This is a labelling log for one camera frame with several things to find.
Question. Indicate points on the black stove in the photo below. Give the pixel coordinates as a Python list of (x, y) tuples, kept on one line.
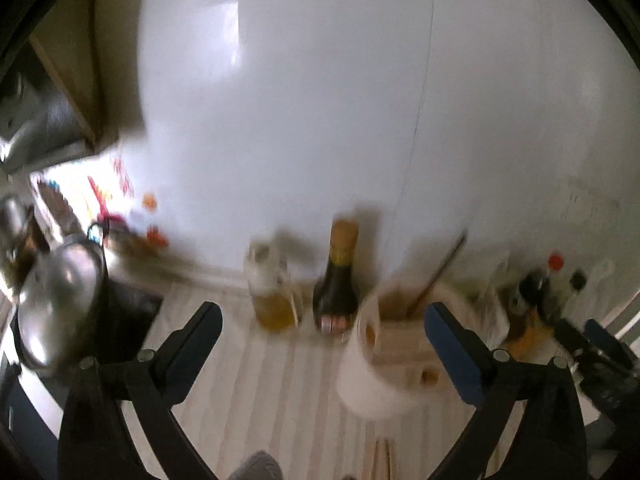
[(130, 315)]

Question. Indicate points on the metal pot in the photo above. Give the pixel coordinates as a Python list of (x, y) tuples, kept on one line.
[(57, 300)]

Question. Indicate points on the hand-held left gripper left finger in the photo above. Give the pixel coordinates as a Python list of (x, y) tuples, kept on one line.
[(187, 360)]

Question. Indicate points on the orange packet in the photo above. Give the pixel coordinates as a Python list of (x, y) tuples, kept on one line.
[(525, 345)]

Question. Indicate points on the grey cloth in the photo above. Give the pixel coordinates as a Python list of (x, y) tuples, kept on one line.
[(257, 466)]

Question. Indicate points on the white utensil holder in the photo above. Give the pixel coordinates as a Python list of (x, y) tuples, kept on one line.
[(365, 375)]

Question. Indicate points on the clear oil bottle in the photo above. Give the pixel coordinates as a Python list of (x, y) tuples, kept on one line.
[(272, 305)]

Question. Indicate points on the wooden wall cabinet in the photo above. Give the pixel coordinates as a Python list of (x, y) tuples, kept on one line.
[(75, 50)]

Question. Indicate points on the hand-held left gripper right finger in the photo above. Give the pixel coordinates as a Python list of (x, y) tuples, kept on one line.
[(452, 355)]

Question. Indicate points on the red-capped bottle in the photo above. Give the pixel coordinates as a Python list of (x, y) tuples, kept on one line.
[(537, 285)]

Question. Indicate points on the dark sauce bottle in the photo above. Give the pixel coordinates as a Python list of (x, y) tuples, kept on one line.
[(336, 295)]

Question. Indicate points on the range hood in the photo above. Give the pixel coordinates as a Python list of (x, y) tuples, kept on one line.
[(35, 115)]

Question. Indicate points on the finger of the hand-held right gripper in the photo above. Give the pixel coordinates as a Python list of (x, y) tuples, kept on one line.
[(575, 339), (612, 350)]

